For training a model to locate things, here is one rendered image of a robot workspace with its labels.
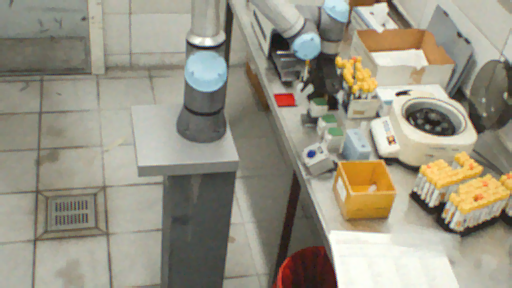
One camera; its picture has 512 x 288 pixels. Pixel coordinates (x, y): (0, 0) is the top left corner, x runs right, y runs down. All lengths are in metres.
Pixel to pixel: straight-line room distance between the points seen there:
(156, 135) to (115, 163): 1.31
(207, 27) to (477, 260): 0.97
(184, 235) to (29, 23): 1.89
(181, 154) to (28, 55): 2.05
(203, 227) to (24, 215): 1.12
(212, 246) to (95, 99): 1.66
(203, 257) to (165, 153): 0.50
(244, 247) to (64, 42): 1.58
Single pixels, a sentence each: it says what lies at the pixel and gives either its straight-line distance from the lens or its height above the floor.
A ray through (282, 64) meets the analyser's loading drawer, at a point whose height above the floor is 0.93.
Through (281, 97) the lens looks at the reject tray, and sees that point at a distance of 2.22.
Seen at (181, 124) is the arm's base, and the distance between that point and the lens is 1.93.
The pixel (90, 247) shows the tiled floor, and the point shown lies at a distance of 2.87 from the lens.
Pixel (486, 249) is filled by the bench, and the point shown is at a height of 0.87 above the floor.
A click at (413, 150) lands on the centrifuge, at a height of 0.95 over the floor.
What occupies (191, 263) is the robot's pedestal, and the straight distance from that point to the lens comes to 2.26.
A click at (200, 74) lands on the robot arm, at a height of 1.14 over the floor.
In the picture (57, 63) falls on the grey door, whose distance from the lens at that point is 3.82.
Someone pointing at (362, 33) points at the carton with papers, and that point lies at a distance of 2.41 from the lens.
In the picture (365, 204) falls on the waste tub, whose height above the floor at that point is 0.93.
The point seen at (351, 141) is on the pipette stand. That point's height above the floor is 0.97.
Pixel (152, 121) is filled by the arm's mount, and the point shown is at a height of 0.92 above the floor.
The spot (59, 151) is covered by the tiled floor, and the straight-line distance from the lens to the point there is 3.33.
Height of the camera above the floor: 2.13
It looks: 39 degrees down
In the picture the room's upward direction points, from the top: 8 degrees clockwise
